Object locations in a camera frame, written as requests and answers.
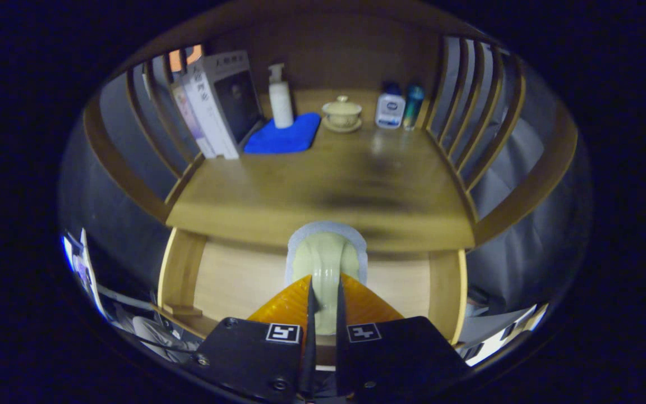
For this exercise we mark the pale green item white base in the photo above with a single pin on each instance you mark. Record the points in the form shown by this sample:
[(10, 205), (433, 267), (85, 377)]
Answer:
[(326, 261)]

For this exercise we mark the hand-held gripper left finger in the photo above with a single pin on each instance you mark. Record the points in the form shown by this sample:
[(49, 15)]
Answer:
[(309, 359)]

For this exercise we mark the beige lidded teacup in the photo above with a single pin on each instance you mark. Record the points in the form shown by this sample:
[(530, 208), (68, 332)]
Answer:
[(342, 115)]

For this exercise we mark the white pump bottle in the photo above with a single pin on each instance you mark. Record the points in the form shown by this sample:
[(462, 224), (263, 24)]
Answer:
[(281, 106)]

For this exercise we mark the wooden cabinet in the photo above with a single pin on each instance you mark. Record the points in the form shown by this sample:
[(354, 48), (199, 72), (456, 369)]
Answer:
[(328, 50)]

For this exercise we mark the lilac book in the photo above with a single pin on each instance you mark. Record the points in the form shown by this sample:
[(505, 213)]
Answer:
[(188, 115)]

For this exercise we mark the wooden drawer with black knob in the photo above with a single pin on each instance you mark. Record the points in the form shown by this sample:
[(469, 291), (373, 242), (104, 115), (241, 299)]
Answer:
[(233, 280)]

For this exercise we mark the white book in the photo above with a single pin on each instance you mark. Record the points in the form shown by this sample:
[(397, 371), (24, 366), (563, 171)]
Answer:
[(211, 106)]

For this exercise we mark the white lotion bottle blue cap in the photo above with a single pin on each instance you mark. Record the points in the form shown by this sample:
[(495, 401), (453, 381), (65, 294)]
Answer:
[(390, 109)]

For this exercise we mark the wooden countertop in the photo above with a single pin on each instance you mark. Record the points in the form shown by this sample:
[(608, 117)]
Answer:
[(300, 179)]

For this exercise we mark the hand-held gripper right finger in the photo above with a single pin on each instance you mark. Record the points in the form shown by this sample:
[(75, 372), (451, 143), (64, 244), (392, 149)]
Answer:
[(341, 359)]

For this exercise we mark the blue cloth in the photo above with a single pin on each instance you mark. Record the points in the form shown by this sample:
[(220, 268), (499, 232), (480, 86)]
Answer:
[(284, 139)]

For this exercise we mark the teal bottle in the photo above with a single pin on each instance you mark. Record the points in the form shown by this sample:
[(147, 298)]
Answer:
[(413, 106)]

